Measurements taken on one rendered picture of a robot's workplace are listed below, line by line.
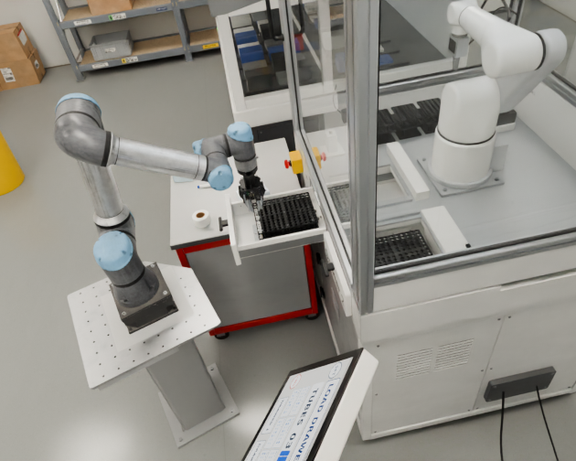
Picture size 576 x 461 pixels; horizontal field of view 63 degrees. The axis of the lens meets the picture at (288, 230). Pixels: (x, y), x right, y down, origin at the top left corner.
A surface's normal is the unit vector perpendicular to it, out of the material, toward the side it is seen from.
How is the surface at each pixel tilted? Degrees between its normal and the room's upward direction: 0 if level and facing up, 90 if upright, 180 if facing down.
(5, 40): 91
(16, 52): 89
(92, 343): 0
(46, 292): 0
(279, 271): 90
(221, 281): 90
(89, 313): 0
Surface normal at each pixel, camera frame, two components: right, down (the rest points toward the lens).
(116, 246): -0.11, -0.61
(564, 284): 0.18, 0.66
